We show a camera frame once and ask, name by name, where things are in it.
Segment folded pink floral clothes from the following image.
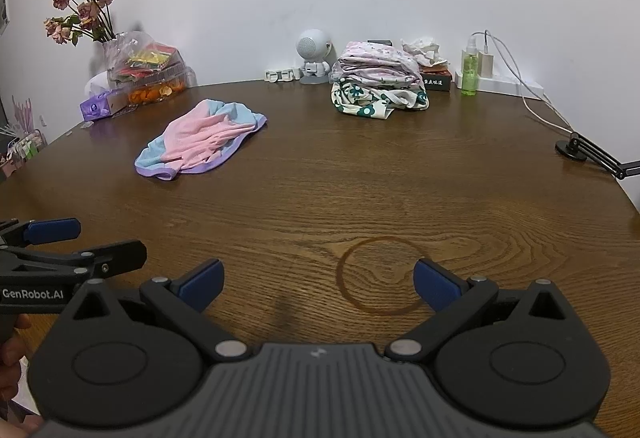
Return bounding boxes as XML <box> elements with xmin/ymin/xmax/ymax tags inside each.
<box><xmin>332</xmin><ymin>41</ymin><xmax>424</xmax><ymax>90</ymax></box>

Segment white round robot figurine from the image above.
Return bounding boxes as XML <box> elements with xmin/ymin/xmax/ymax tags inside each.
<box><xmin>296</xmin><ymin>29</ymin><xmax>332</xmax><ymax>84</ymax></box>

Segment cluttered items beside table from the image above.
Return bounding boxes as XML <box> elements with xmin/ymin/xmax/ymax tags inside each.
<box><xmin>1</xmin><ymin>98</ymin><xmax>48</xmax><ymax>178</ymax></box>

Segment small white clip holder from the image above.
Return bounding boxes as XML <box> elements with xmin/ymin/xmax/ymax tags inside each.
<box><xmin>264</xmin><ymin>68</ymin><xmax>302</xmax><ymax>83</ymax></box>

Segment purple tissue box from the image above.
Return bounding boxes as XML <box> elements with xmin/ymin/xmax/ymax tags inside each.
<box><xmin>79</xmin><ymin>91</ymin><xmax>128</xmax><ymax>121</ymax></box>

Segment white power strip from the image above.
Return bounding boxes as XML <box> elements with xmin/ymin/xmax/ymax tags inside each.
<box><xmin>476</xmin><ymin>75</ymin><xmax>544</xmax><ymax>98</ymax></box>

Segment black box with label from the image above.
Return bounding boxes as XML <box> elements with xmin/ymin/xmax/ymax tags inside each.
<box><xmin>421</xmin><ymin>69</ymin><xmax>452</xmax><ymax>92</ymax></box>

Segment clear plastic bag of snacks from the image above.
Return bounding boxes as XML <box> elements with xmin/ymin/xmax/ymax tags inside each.
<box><xmin>103</xmin><ymin>31</ymin><xmax>198</xmax><ymax>106</ymax></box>

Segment person's left hand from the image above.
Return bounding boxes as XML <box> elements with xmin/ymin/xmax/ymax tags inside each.
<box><xmin>0</xmin><ymin>332</ymin><xmax>27</xmax><ymax>402</ymax></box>

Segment pink blue purple-trimmed garment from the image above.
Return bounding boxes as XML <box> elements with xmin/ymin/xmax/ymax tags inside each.
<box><xmin>134</xmin><ymin>98</ymin><xmax>267</xmax><ymax>181</ymax></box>

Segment crumpled white pink cloth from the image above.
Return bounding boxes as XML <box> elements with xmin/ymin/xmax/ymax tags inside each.
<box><xmin>400</xmin><ymin>37</ymin><xmax>448</xmax><ymax>69</ymax></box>

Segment green spray bottle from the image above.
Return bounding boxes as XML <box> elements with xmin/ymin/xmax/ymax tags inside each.
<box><xmin>461</xmin><ymin>34</ymin><xmax>478</xmax><ymax>96</ymax></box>

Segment white charger adapter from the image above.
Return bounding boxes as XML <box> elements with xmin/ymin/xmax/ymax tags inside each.
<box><xmin>477</xmin><ymin>48</ymin><xmax>494</xmax><ymax>79</ymax></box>

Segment dried pink rose bouquet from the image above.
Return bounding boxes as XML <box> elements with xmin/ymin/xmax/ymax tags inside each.
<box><xmin>43</xmin><ymin>0</ymin><xmax>116</xmax><ymax>46</ymax></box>

